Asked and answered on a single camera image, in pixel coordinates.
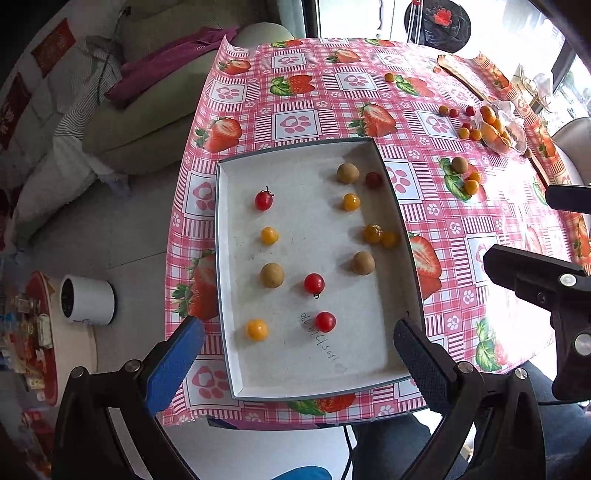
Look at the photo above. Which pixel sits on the white cylindrical bin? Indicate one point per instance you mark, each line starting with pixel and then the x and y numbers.
pixel 92 302

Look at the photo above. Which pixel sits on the pink strawberry print tablecloth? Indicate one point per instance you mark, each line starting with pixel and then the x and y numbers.
pixel 314 92

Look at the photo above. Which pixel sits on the red paper banner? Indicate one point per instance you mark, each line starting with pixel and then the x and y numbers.
pixel 14 106
pixel 53 44

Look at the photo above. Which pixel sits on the cluttered round side table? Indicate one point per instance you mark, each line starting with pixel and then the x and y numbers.
pixel 60 350

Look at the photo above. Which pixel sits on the orange cherry tomato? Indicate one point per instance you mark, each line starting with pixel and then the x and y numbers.
pixel 372 233
pixel 476 134
pixel 474 176

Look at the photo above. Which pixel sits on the brown kiwi on table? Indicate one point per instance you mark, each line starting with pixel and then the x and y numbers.
pixel 459 165

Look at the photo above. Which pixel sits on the blue slipper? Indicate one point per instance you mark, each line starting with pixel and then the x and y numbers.
pixel 300 473

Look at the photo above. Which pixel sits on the brownish cherry tomato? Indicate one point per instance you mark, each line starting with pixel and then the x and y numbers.
pixel 443 110

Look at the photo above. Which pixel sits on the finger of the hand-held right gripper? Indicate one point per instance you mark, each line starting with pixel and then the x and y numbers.
pixel 568 196
pixel 521 272

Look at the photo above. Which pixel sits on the white plastic wrap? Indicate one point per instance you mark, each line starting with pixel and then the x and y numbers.
pixel 508 108

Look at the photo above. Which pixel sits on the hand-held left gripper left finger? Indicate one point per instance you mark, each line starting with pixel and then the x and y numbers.
pixel 178 364

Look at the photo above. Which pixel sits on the white chair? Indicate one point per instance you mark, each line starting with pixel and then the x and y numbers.
pixel 575 134

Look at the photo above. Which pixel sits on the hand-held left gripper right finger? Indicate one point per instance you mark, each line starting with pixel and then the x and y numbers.
pixel 420 364

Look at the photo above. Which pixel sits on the grey striped cloth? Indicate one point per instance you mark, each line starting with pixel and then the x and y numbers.
pixel 87 101

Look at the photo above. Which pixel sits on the beige sofa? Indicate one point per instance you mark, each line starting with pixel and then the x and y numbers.
pixel 152 106

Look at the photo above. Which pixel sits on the person's legs in jeans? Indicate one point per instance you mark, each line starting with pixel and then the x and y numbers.
pixel 388 443

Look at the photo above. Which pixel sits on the dark red cherry tomato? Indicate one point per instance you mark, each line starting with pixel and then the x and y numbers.
pixel 373 180

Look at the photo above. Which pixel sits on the purple cloth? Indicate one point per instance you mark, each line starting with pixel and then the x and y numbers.
pixel 175 53

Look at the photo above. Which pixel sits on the black round stool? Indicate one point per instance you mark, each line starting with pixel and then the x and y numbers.
pixel 429 32

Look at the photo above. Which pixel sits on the clear glass bowl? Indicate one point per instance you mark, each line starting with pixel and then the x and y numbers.
pixel 519 141

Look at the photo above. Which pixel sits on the white shallow box tray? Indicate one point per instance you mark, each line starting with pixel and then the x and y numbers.
pixel 286 360

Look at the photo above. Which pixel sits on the pile of orange kumquats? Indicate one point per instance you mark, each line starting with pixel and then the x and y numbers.
pixel 489 131

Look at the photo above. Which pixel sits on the red cherry tomato with stem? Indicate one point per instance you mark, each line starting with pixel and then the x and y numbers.
pixel 263 200

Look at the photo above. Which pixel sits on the white tissue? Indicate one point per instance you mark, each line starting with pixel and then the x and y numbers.
pixel 541 84

